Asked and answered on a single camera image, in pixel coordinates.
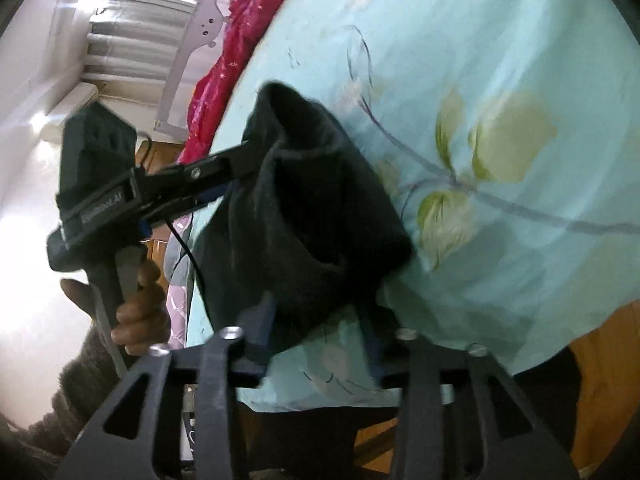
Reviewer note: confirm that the wooden headboard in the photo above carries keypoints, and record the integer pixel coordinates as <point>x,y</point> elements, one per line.
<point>157,152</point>

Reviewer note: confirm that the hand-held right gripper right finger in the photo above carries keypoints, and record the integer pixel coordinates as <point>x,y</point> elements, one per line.
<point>375,365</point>

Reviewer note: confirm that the person's dark trousers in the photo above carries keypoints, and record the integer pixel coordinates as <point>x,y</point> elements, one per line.
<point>310,440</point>

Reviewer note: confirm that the red patterned quilt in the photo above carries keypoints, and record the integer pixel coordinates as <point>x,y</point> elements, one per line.
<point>235,60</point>

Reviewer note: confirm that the pink and grey pillow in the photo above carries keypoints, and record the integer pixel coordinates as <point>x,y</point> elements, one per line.
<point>176,310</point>

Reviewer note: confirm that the wooden bed frame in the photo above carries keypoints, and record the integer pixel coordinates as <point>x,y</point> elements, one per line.
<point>605,385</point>

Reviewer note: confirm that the person's left hand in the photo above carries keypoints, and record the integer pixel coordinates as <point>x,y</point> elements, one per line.
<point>145,320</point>

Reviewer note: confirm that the dark green pants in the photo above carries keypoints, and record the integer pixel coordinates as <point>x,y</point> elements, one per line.
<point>310,220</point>

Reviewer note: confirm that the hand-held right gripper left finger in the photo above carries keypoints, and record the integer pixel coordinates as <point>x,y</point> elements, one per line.
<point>259,322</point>

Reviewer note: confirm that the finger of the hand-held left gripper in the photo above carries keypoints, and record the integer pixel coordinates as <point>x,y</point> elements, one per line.
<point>200,172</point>
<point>185,205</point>

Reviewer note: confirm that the person's left forearm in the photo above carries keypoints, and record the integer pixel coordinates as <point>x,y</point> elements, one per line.
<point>65,410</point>

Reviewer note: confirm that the grey bed guard rail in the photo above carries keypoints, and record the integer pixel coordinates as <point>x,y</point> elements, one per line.
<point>205,25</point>

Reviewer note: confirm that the light blue floral bed sheet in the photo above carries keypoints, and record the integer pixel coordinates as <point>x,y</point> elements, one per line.
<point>500,60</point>

